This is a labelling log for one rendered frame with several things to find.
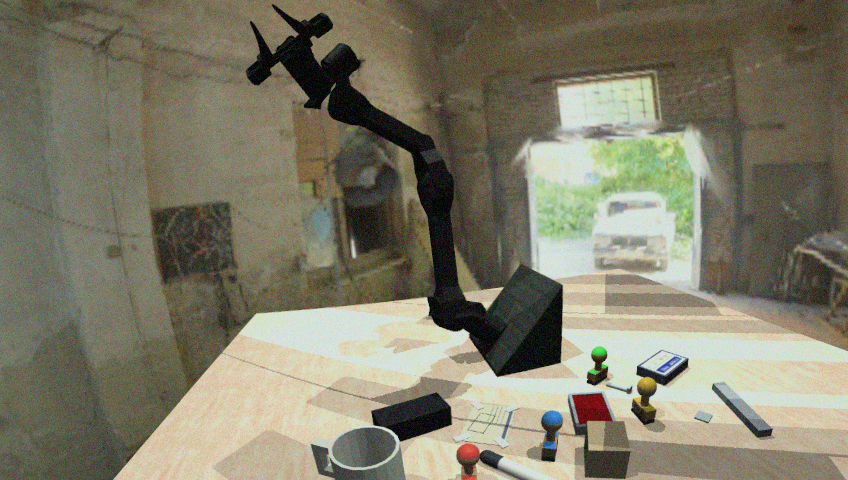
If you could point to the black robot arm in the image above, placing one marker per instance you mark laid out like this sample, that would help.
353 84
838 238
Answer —
448 307

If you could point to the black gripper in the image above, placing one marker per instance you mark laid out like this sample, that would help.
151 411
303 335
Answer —
297 59

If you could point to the yellow rubber stamp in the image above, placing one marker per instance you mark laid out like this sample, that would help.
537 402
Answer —
641 407

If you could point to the white marker with black cap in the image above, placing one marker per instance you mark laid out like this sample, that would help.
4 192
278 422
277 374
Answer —
510 467

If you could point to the grey mug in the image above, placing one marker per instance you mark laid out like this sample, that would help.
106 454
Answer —
360 453

